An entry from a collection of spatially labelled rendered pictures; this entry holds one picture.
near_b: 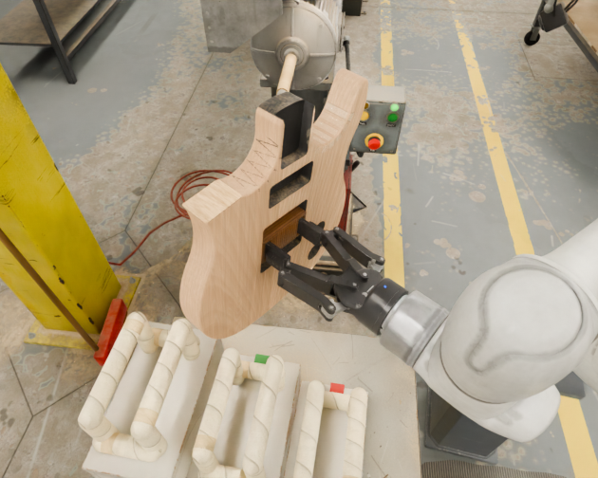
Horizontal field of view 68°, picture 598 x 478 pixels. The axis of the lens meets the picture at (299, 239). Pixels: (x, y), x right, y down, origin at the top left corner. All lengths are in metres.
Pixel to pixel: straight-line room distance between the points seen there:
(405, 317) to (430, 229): 2.05
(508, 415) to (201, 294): 0.40
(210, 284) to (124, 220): 2.16
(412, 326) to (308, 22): 0.97
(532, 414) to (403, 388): 0.49
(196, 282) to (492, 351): 0.38
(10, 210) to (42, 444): 0.98
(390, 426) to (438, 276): 1.50
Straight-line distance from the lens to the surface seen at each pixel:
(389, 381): 1.03
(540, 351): 0.40
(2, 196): 1.67
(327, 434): 0.97
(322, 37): 1.35
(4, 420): 2.31
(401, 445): 0.99
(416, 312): 0.58
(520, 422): 0.58
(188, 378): 0.85
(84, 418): 0.76
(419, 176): 2.92
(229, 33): 1.07
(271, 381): 0.80
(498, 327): 0.39
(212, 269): 0.59
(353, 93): 0.66
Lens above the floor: 1.87
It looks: 49 degrees down
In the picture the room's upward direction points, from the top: straight up
